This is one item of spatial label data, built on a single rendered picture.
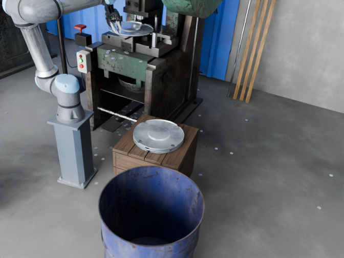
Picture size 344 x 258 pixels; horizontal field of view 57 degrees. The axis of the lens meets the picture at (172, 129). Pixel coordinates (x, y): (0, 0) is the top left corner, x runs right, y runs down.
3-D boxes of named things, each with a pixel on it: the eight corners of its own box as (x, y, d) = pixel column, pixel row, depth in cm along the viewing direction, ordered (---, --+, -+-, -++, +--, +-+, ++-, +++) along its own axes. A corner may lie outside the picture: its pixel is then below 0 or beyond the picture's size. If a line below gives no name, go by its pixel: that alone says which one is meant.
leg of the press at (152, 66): (154, 155, 225) (162, 27, 175) (141, 149, 229) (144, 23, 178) (202, 101, 295) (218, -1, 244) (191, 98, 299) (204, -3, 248)
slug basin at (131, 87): (147, 102, 224) (148, 89, 219) (108, 89, 235) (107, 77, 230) (169, 84, 250) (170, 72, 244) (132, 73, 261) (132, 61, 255)
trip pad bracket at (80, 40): (88, 63, 220) (85, 35, 209) (77, 60, 223) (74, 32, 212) (93, 60, 224) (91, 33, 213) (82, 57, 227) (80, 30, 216)
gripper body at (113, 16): (110, 25, 184) (102, 5, 177) (107, 21, 191) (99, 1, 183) (122, 20, 185) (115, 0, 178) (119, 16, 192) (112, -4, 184)
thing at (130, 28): (160, 28, 212) (161, 27, 212) (136, 39, 191) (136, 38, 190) (125, 19, 223) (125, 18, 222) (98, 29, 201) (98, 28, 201)
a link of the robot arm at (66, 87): (67, 108, 164) (64, 85, 157) (50, 100, 170) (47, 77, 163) (85, 100, 173) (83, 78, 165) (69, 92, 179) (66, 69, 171)
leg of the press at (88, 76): (93, 131, 243) (84, 9, 192) (81, 127, 247) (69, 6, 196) (152, 86, 313) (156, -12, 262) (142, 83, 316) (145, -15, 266)
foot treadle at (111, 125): (112, 137, 220) (112, 131, 217) (101, 133, 223) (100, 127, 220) (154, 102, 264) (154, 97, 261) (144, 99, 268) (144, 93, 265)
